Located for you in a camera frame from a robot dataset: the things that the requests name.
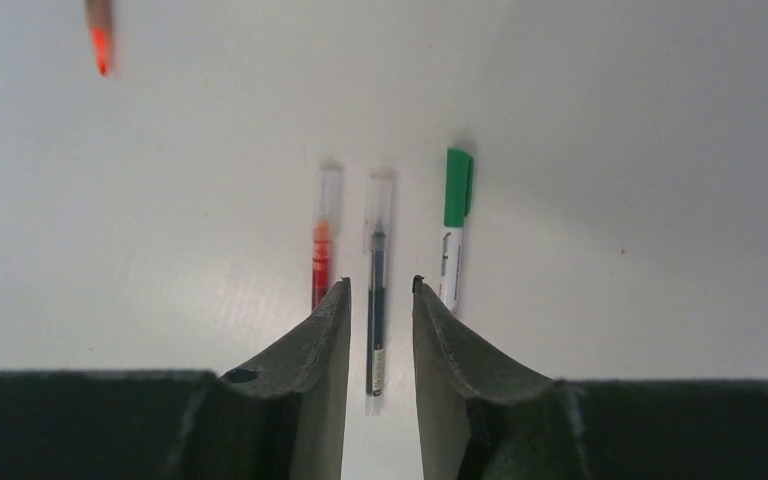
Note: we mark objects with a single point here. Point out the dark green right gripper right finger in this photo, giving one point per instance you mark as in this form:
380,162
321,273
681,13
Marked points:
483,415

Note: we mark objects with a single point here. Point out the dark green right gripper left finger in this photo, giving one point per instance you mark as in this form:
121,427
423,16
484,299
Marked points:
279,415

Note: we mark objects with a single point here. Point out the black pen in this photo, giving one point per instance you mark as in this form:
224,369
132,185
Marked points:
376,315

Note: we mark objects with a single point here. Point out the red pen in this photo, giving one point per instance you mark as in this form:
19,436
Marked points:
321,256

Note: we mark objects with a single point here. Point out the green pen cap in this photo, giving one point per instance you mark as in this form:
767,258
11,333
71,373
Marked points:
458,187

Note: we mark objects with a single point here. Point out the orange pen with cap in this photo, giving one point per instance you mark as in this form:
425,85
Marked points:
101,26

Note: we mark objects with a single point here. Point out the white green-tipped pen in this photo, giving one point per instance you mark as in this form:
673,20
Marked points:
451,260

